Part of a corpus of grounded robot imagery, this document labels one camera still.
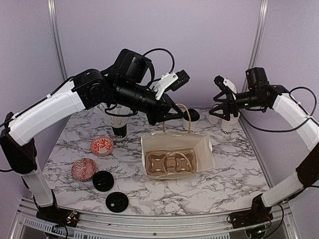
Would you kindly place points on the black cup with straws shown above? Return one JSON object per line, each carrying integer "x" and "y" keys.
{"x": 117, "y": 118}

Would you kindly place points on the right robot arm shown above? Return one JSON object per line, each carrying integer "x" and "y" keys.
{"x": 261, "y": 95}

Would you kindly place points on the white paper coffee cup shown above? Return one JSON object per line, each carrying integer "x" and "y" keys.
{"x": 189, "y": 126}

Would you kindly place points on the cream paper bag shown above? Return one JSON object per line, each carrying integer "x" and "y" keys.
{"x": 166, "y": 140}

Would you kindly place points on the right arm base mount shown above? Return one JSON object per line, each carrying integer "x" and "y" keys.
{"x": 257, "y": 214}

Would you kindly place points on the black cup lid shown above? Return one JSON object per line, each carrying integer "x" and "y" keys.
{"x": 194, "y": 115}

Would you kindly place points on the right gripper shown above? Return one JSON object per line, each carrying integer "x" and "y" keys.
{"x": 229, "y": 101}

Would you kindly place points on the aluminium front rail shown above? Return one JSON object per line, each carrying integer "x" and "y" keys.
{"x": 94, "y": 225}

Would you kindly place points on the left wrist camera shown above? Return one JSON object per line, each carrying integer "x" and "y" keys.
{"x": 170, "y": 81}

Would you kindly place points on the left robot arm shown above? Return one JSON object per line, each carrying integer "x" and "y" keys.
{"x": 129, "y": 81}

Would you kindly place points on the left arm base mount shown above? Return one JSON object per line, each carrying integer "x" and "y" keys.
{"x": 55, "y": 214}

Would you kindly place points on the brown cardboard cup carrier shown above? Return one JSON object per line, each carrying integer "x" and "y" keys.
{"x": 162, "y": 163}

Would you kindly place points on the red patterned bowl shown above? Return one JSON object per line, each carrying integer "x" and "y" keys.
{"x": 83, "y": 169}

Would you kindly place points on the aluminium post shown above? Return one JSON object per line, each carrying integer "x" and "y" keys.
{"x": 261, "y": 23}
{"x": 56, "y": 37}

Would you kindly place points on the red floral bowl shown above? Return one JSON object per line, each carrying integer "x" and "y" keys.
{"x": 102, "y": 146}

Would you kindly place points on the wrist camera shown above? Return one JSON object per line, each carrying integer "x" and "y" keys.
{"x": 225, "y": 85}
{"x": 170, "y": 81}

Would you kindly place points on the left aluminium post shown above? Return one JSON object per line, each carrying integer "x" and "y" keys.
{"x": 56, "y": 37}

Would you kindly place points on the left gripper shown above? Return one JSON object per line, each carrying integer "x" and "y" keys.
{"x": 161, "y": 113}

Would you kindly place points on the stack of white cups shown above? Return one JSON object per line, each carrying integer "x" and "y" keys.
{"x": 228, "y": 125}

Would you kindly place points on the stack of black lids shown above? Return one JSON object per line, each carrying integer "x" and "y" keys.
{"x": 103, "y": 181}

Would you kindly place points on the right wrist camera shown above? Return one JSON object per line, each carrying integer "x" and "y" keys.
{"x": 225, "y": 85}

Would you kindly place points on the loose black lid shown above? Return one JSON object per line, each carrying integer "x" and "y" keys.
{"x": 117, "y": 202}

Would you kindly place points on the right aluminium post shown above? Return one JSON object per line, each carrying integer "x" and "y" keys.
{"x": 261, "y": 23}

